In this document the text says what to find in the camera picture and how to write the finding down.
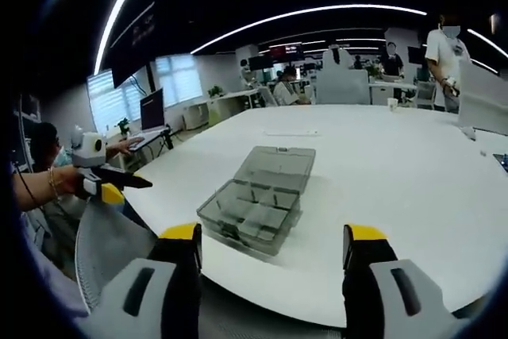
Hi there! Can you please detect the person's left hand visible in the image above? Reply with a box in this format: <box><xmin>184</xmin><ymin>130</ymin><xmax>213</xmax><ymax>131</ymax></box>
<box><xmin>58</xmin><ymin>166</ymin><xmax>87</xmax><ymax>198</ymax></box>

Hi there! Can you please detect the white cabinet counter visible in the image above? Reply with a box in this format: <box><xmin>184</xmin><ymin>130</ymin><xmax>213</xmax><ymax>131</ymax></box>
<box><xmin>182</xmin><ymin>88</ymin><xmax>263</xmax><ymax>132</ymax></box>

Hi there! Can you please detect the dark computer monitor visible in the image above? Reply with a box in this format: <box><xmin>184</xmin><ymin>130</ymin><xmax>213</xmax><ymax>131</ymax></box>
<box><xmin>139</xmin><ymin>88</ymin><xmax>166</xmax><ymax>133</ymax></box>

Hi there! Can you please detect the black background monitor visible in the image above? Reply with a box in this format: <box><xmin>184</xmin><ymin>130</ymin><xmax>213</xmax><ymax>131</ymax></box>
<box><xmin>248</xmin><ymin>56</ymin><xmax>275</xmax><ymax>71</ymax></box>

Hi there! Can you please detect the gold bracelet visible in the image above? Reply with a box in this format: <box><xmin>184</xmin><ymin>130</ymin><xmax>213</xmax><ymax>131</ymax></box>
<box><xmin>47</xmin><ymin>167</ymin><xmax>61</xmax><ymax>201</ymax></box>

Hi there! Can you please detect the operator in white shirt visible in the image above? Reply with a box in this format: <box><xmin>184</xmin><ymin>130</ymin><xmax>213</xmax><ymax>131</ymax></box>
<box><xmin>10</xmin><ymin>195</ymin><xmax>90</xmax><ymax>318</ymax></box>

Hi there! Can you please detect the window with blinds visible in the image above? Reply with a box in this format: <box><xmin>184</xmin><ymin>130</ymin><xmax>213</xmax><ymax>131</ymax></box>
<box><xmin>154</xmin><ymin>54</ymin><xmax>203</xmax><ymax>108</ymax></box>
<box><xmin>86</xmin><ymin>68</ymin><xmax>144</xmax><ymax>133</ymax></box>

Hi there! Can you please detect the grey mesh chair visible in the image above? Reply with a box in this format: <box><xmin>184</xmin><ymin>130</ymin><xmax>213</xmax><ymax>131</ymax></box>
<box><xmin>75</xmin><ymin>199</ymin><xmax>346</xmax><ymax>339</ymax></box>

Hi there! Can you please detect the white mesh office chair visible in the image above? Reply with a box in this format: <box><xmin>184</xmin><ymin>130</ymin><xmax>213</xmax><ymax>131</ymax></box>
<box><xmin>315</xmin><ymin>68</ymin><xmax>371</xmax><ymax>106</ymax></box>
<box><xmin>458</xmin><ymin>59</ymin><xmax>508</xmax><ymax>137</ymax></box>

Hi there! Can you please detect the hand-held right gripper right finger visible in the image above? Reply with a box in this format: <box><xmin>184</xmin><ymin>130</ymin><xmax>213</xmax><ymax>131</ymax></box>
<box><xmin>342</xmin><ymin>223</ymin><xmax>468</xmax><ymax>339</ymax></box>

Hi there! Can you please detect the red wall screen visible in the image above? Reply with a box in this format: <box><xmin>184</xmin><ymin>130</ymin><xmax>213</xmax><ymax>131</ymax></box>
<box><xmin>269</xmin><ymin>43</ymin><xmax>305</xmax><ymax>60</ymax></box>

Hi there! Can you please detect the grey transparent dual guide fixture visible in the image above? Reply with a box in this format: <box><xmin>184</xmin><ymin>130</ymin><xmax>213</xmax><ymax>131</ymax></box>
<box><xmin>196</xmin><ymin>145</ymin><xmax>318</xmax><ymax>257</ymax></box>

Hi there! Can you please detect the hanging dark display screen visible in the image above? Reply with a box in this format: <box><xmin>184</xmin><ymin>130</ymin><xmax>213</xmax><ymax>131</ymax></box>
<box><xmin>109</xmin><ymin>1</ymin><xmax>158</xmax><ymax>89</ymax></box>

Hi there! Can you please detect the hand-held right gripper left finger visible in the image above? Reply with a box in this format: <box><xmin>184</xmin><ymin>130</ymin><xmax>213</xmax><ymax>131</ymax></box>
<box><xmin>79</xmin><ymin>222</ymin><xmax>203</xmax><ymax>339</ymax></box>

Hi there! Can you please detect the white side desk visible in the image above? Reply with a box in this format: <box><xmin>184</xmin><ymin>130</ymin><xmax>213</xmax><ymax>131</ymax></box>
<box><xmin>114</xmin><ymin>128</ymin><xmax>175</xmax><ymax>169</ymax></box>

